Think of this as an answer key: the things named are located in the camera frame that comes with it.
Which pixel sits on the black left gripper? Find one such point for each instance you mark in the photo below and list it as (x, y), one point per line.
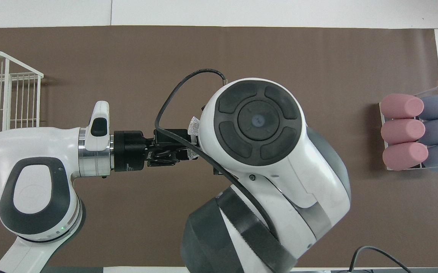
(129, 151)

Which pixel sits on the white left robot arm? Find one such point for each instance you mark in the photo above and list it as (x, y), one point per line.
(33, 151)

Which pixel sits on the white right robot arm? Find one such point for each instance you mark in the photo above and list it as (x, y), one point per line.
(257, 151)

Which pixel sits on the brown table mat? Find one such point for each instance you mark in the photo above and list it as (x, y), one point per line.
(317, 57)

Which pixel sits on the pink cup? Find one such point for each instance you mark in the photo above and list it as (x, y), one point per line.
(403, 156)
(401, 131)
(401, 106)

